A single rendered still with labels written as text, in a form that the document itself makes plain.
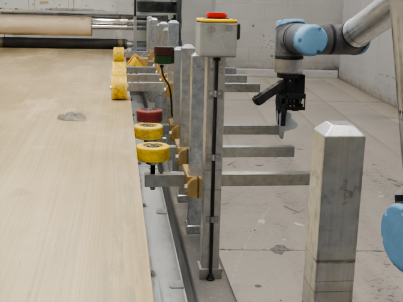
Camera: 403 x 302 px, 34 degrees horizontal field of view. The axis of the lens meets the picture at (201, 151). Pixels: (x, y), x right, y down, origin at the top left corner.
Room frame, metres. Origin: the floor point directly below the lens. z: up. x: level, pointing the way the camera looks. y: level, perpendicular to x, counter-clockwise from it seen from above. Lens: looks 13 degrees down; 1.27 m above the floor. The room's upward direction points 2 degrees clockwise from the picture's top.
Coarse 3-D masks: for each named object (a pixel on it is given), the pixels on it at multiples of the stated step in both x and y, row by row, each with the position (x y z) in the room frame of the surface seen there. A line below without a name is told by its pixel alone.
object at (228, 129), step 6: (168, 126) 2.06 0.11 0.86; (228, 126) 2.09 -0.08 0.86; (234, 126) 2.09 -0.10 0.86; (240, 126) 2.09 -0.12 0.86; (246, 126) 2.09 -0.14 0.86; (252, 126) 2.10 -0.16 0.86; (258, 126) 2.10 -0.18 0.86; (264, 126) 2.10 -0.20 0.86; (270, 126) 2.10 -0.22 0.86; (276, 126) 2.11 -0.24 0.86; (168, 132) 2.06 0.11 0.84; (228, 132) 2.09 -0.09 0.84; (234, 132) 2.09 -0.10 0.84; (240, 132) 2.09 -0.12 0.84; (246, 132) 2.09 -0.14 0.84; (252, 132) 2.10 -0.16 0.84; (258, 132) 2.10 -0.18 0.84; (264, 132) 2.10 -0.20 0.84; (270, 132) 2.10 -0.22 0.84; (276, 132) 2.11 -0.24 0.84
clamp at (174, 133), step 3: (168, 120) 2.12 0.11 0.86; (171, 120) 2.09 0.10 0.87; (171, 123) 2.04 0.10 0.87; (171, 126) 2.01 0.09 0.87; (174, 126) 2.01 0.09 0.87; (177, 126) 2.00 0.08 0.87; (171, 129) 2.01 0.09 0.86; (174, 129) 1.99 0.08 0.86; (177, 129) 1.99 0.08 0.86; (171, 132) 2.00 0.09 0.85; (174, 132) 1.99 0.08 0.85; (177, 132) 1.99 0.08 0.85; (171, 135) 2.00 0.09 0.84; (174, 135) 1.99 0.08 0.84; (177, 135) 2.00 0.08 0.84; (171, 138) 2.01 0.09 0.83; (174, 138) 1.99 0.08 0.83; (177, 138) 1.99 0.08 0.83
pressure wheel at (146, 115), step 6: (144, 108) 2.09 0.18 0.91; (150, 108) 2.06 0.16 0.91; (156, 108) 2.09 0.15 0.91; (138, 114) 2.05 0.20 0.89; (144, 114) 2.03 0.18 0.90; (150, 114) 2.03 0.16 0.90; (156, 114) 2.04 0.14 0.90; (162, 114) 2.07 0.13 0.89; (138, 120) 2.05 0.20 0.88; (144, 120) 2.03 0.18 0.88; (150, 120) 2.03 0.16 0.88; (156, 120) 2.04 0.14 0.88
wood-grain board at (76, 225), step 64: (0, 64) 3.30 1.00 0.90; (64, 64) 3.38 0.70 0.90; (0, 128) 1.75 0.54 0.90; (64, 128) 1.77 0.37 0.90; (128, 128) 1.80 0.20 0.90; (0, 192) 1.18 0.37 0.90; (64, 192) 1.19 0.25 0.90; (128, 192) 1.20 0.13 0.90; (0, 256) 0.87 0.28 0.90; (64, 256) 0.88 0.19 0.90; (128, 256) 0.89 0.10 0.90
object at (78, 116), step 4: (68, 112) 1.92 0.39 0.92; (72, 112) 1.91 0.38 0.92; (60, 116) 1.90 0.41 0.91; (64, 116) 1.91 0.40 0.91; (68, 116) 1.89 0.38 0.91; (72, 116) 1.91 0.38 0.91; (76, 116) 1.90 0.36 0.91; (80, 116) 1.90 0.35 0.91; (84, 116) 1.93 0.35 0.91; (76, 120) 1.88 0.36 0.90; (80, 120) 1.88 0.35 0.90
